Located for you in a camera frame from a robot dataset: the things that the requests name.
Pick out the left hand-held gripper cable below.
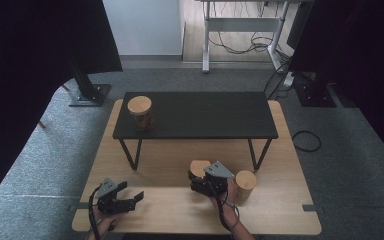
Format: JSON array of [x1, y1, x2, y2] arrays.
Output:
[[87, 185, 103, 240]]

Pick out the black curtain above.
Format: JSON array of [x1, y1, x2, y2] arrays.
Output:
[[0, 0, 124, 214], [286, 0, 384, 172]]

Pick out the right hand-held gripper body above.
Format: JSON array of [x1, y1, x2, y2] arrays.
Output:
[[189, 160, 236, 198]]

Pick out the person's left hand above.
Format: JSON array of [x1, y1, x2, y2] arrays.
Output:
[[92, 212, 125, 236]]

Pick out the hand-held gripper cable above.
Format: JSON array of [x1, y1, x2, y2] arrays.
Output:
[[209, 189, 238, 233], [87, 185, 103, 240]]

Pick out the grey desk frame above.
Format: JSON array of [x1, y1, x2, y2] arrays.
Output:
[[198, 0, 314, 74]]

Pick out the looped black floor cable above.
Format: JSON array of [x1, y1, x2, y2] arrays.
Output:
[[291, 130, 322, 153]]

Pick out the white power strip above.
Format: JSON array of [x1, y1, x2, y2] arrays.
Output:
[[282, 71, 296, 88]]

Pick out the black raised shelf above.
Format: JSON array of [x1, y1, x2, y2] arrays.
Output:
[[112, 91, 279, 172]]

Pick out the black stand with base plate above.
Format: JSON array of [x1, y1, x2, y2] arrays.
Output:
[[294, 70, 337, 108], [68, 59, 112, 108]]

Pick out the tangle of black cables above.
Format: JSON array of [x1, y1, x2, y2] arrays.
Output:
[[208, 1, 293, 65]]

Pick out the right hand-held gripper cable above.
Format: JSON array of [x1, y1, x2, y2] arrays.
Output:
[[209, 189, 238, 233]]

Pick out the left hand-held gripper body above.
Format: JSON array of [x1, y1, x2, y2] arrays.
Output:
[[95, 177, 137, 215]]

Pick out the person's right hand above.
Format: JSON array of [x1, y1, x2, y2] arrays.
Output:
[[209, 178, 240, 218]]

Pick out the wooden cylinder cup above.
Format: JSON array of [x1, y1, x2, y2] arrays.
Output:
[[233, 170, 258, 203]]

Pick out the thin wrist bracelet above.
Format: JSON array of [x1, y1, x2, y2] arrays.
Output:
[[224, 199, 240, 231]]

